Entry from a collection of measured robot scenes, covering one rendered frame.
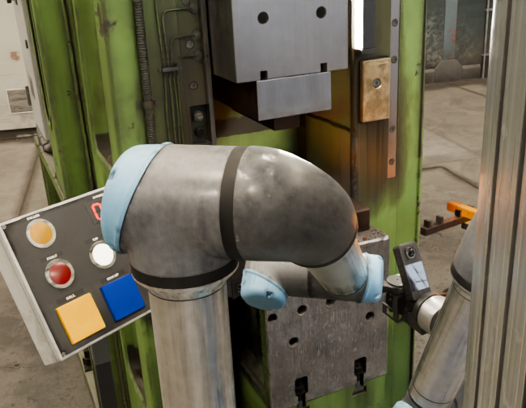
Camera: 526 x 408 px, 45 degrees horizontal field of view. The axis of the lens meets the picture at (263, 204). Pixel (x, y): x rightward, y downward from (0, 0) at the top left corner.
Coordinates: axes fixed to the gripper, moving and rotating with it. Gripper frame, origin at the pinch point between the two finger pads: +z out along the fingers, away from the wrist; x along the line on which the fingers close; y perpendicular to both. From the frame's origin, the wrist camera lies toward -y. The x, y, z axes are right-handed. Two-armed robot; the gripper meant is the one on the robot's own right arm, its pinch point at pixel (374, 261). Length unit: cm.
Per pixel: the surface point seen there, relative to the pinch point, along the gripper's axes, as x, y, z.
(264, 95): -10.7, -33.2, 30.6
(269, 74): -9.2, -37.9, 30.6
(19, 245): -70, -16, 12
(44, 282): -67, -9, 9
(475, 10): 507, 15, 540
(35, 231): -67, -17, 14
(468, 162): 274, 100, 276
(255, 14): -12, -52, 31
